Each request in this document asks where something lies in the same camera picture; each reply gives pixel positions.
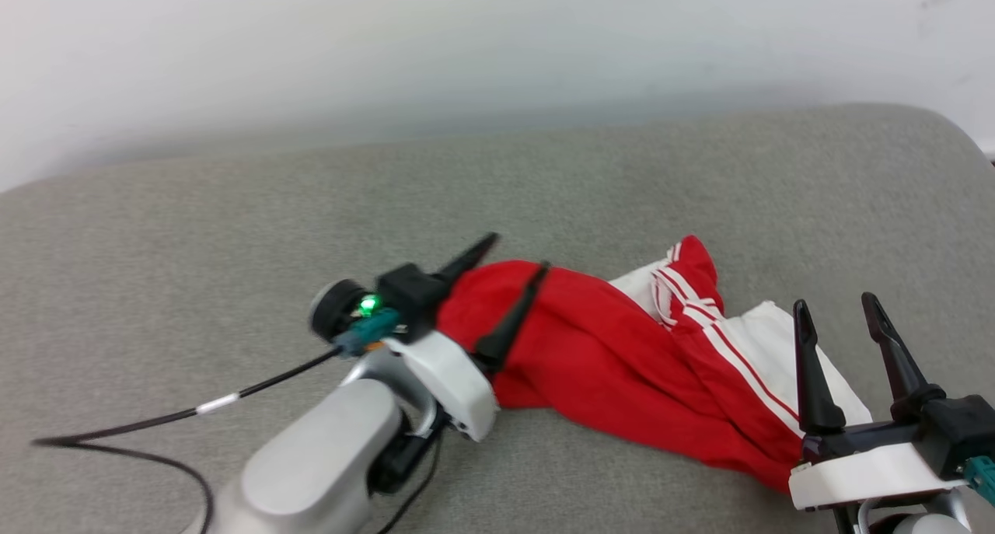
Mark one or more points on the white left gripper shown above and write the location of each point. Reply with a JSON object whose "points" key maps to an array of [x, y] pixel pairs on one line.
{"points": [[455, 386]]}

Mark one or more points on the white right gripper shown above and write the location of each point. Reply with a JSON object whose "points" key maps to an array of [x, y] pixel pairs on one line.
{"points": [[863, 472]]}

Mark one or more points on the red white sports jersey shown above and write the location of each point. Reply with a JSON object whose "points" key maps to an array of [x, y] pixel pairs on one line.
{"points": [[606, 347]]}

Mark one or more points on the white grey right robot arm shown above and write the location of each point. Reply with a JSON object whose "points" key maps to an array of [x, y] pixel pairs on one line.
{"points": [[925, 525]]}

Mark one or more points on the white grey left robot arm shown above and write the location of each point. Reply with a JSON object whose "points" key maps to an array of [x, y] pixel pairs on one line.
{"points": [[311, 464]]}

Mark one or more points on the round black white-rimmed cap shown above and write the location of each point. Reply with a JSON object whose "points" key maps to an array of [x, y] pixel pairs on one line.
{"points": [[334, 305]]}

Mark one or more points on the grey fabric sofa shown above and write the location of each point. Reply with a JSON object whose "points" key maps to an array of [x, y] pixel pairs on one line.
{"points": [[233, 207]]}

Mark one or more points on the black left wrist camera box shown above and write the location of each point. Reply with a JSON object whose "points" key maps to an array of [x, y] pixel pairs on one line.
{"points": [[408, 293]]}

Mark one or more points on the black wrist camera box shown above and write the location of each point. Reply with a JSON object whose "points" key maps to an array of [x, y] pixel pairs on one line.
{"points": [[964, 429], [408, 293]]}

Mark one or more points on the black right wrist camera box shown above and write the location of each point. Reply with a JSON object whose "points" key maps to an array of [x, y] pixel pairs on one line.
{"points": [[964, 429]]}

